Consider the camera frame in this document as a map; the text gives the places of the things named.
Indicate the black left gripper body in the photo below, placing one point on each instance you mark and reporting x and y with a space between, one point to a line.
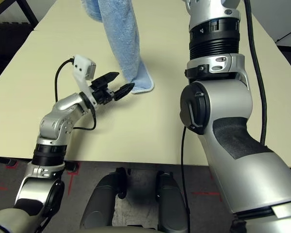
101 94

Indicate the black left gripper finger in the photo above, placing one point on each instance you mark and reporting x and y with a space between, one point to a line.
104 78
123 91

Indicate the light blue terry towel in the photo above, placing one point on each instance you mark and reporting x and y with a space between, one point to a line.
126 48

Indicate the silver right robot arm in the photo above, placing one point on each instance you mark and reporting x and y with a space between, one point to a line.
232 109

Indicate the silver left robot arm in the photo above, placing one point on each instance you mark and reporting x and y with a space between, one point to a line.
63 109

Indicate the black foam floor mat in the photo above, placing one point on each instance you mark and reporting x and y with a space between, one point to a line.
4 48

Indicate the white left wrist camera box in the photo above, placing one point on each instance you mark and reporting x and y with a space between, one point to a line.
81 64

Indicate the black metal frame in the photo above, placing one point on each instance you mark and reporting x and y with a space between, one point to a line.
30 12

